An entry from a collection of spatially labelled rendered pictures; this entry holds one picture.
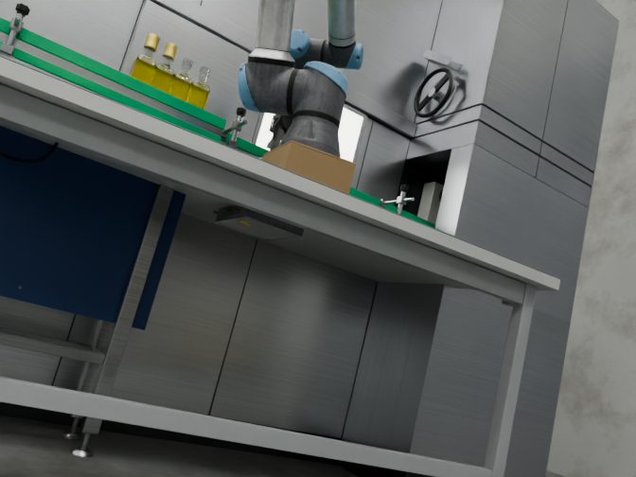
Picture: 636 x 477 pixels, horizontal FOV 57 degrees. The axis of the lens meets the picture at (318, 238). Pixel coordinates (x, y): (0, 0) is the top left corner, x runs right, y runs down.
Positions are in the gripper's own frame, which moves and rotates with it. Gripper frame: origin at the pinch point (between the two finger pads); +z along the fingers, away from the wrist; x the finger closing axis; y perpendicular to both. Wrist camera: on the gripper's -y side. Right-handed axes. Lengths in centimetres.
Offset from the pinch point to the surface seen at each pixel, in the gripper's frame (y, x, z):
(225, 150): -34.7, 28.6, 15.8
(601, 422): 89, -316, 48
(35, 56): 9, 67, -1
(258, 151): 18.2, 0.4, -5.2
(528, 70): 0, -91, -74
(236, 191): -30.7, 22.4, 22.1
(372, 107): 35, -47, -47
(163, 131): -34, 42, 17
